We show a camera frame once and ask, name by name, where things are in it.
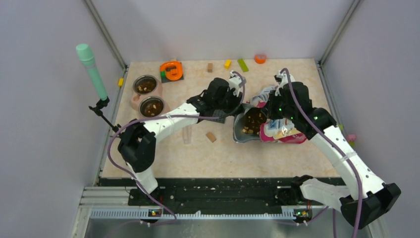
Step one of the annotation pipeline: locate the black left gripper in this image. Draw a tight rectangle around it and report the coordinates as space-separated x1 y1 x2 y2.
213 87 244 116

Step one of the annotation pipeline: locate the pet food bag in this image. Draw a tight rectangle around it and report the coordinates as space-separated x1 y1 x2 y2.
233 85 307 144

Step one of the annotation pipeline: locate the clear plastic scoop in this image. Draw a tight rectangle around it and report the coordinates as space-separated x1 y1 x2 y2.
182 125 192 144

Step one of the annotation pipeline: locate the pink double bowl stand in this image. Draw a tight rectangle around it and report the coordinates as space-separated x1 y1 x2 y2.
130 79 170 118

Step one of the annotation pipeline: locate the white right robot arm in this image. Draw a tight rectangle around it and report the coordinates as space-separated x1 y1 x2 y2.
263 82 401 230

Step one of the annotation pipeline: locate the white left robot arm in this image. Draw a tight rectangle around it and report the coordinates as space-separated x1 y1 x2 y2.
117 74 246 205

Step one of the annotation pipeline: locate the brown pet food kibble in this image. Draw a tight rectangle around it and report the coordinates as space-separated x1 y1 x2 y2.
143 103 164 118

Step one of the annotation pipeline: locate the steel pet bowl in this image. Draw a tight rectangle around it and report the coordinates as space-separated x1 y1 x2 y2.
133 75 158 95
138 96 165 118

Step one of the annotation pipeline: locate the dark grey studded baseplate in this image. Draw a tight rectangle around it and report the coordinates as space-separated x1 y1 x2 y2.
204 110 226 124

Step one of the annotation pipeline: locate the yellow block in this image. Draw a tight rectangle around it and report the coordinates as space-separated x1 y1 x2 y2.
224 59 231 69

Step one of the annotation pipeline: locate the lime green block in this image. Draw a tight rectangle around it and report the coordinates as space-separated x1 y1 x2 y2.
237 59 249 72

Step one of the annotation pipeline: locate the small brown wooden block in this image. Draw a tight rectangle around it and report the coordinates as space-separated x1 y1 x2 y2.
206 132 216 143

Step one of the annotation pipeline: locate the orange tape roll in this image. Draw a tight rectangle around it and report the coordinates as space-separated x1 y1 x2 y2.
254 54 267 64

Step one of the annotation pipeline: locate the pink and yellow toy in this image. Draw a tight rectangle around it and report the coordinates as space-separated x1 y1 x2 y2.
346 134 357 147

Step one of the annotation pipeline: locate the mint green microphone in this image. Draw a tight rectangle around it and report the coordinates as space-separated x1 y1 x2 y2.
76 44 108 101

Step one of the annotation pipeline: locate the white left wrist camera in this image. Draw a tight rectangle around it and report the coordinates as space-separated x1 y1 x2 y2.
228 70 246 97

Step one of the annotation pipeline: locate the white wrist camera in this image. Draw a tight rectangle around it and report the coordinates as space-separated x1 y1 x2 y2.
274 72 289 96
228 70 246 97

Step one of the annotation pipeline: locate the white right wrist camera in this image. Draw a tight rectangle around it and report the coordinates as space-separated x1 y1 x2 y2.
274 72 289 96

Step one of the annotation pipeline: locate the orange ring toy on plate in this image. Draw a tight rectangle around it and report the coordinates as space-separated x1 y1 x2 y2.
159 60 184 83

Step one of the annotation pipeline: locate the small yellow clip on rail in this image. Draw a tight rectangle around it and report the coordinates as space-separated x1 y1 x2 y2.
118 78 124 87

